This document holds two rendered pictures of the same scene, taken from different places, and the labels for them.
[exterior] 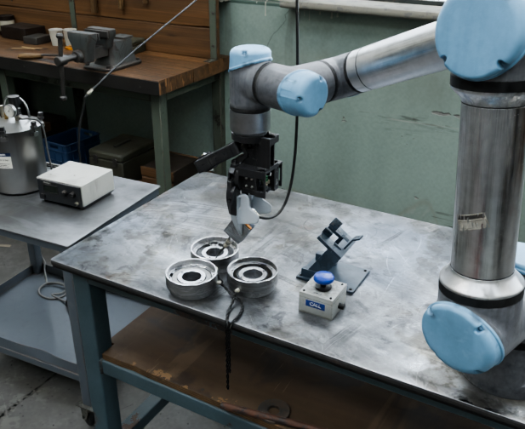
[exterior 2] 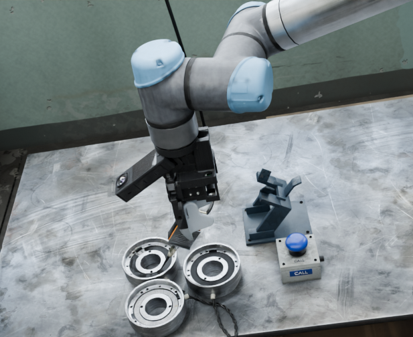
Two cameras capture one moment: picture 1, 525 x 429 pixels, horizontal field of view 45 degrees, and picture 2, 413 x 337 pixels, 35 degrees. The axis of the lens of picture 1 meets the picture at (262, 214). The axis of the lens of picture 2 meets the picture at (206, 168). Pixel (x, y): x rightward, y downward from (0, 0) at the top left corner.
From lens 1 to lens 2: 0.53 m
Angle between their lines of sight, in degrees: 24
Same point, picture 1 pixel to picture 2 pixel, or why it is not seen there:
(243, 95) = (171, 109)
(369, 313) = (345, 250)
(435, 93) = not seen: outside the picture
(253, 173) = (201, 180)
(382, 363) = (402, 300)
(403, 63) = (351, 13)
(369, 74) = (305, 33)
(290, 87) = (245, 88)
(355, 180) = (125, 62)
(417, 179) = (189, 37)
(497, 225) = not seen: outside the picture
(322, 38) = not seen: outside the picture
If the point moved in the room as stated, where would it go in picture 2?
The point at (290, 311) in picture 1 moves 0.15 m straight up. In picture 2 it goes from (276, 289) to (268, 232)
